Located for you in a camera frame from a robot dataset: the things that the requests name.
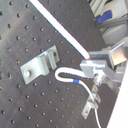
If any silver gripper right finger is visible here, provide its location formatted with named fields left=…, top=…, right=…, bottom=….
left=90, top=37, right=128, bottom=68

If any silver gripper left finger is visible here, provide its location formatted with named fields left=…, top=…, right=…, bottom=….
left=79, top=60, right=121, bottom=91

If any white cable with blue band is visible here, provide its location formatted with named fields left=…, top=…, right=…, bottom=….
left=27, top=0, right=103, bottom=128

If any small metal cable clip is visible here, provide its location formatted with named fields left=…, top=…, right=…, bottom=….
left=82, top=85, right=101, bottom=119

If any blue clamp handle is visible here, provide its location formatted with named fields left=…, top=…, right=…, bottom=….
left=97, top=10, right=112, bottom=24

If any metal cable clip bracket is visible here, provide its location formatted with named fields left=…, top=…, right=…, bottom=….
left=20, top=46, right=60, bottom=84

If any aluminium frame rail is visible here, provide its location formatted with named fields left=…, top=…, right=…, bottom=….
left=87, top=0, right=128, bottom=33

